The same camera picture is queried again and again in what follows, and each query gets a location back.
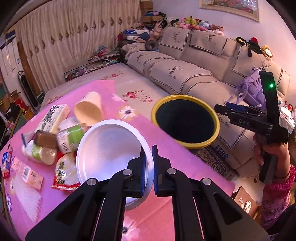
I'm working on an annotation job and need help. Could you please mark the person's right hand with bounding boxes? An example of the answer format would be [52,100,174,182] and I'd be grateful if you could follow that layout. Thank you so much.
[253,134,290,181]

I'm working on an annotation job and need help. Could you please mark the blue white plush toy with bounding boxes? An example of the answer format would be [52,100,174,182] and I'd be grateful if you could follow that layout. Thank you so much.
[122,29,149,41]

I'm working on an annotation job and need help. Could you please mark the person's pink sleeved forearm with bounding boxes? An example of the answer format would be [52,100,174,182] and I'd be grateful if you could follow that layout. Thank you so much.
[260,165,295,230]

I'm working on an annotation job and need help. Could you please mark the framed wall picture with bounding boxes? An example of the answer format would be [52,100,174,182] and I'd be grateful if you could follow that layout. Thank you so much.
[199,0,260,22]

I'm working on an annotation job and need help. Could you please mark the beige sofa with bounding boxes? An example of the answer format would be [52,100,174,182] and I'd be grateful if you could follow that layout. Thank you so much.
[120,26,291,179]

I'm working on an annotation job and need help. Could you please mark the low shelf of toys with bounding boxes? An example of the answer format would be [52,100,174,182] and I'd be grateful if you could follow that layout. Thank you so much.
[64,51,120,82]

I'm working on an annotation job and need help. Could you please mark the floral bed mattress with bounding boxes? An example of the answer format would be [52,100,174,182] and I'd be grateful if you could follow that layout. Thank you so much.
[41,63,168,119]

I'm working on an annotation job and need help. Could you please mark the pink strawberry milk carton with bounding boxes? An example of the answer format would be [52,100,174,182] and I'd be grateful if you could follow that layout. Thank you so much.
[11,157,44,191]

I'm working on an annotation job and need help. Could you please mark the black mouse plush toy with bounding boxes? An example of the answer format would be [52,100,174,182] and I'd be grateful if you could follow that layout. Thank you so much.
[236,37,273,61]

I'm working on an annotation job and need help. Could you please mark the green label yogurt bottle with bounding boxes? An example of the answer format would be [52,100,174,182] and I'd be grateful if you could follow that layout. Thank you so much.
[56,124,87,154]

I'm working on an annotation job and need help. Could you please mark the purple fabric bag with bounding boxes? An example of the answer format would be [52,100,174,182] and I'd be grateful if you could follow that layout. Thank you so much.
[225,67,266,111]

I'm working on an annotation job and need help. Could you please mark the white floral print carton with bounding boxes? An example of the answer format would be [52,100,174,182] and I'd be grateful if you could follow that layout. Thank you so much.
[35,104,70,134]

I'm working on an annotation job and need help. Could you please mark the black tower fan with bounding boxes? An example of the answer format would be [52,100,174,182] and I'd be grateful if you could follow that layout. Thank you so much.
[18,70,45,111]

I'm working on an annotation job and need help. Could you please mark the grey neck pillow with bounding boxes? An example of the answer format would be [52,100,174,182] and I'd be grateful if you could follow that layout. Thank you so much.
[145,40,159,51]

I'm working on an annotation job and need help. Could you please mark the blue white small box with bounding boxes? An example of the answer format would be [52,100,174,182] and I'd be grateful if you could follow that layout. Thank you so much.
[1,151,11,173]

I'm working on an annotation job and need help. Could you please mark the pile of plush toys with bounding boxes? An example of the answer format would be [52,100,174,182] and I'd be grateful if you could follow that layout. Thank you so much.
[145,11,224,40]

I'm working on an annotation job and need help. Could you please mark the beige paper cup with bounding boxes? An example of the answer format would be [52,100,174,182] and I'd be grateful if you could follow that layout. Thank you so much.
[74,91,104,126]

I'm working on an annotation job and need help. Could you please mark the red snack wrapper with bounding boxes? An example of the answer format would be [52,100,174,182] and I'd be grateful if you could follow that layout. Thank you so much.
[52,152,80,192]

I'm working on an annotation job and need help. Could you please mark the cream patterned curtain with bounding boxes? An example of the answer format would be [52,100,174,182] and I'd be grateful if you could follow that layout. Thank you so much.
[16,1,140,92]

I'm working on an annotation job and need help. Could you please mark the pink floral tablecloth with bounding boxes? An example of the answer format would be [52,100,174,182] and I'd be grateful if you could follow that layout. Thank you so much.
[3,80,235,240]

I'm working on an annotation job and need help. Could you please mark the white foam fruit net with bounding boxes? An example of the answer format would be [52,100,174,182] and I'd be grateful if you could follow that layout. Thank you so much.
[12,175,42,222]

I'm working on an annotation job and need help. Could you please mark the white standing air conditioner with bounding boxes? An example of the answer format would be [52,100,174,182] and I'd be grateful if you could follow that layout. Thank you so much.
[1,38,23,77]

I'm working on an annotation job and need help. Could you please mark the yellow rimmed black trash bin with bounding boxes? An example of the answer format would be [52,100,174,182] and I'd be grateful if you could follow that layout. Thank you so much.
[151,94,220,150]

